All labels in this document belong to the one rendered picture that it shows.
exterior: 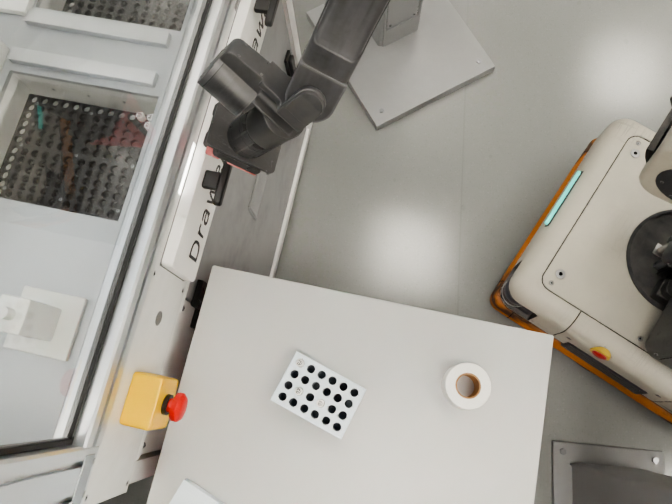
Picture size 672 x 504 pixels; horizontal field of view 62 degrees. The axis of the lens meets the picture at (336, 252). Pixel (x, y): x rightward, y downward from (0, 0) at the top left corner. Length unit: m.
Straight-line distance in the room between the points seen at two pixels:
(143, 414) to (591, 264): 1.14
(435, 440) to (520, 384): 0.16
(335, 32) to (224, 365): 0.57
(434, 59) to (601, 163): 0.67
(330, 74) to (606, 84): 1.60
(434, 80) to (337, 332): 1.20
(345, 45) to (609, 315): 1.11
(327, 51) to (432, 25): 1.47
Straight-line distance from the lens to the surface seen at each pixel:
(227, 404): 0.95
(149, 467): 1.04
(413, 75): 1.96
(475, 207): 1.82
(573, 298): 1.52
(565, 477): 1.77
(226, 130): 0.76
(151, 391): 0.82
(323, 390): 0.90
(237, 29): 0.96
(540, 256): 1.53
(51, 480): 0.73
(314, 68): 0.62
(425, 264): 1.74
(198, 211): 0.87
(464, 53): 2.02
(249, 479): 0.94
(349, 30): 0.60
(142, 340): 0.83
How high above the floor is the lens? 1.68
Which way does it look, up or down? 75 degrees down
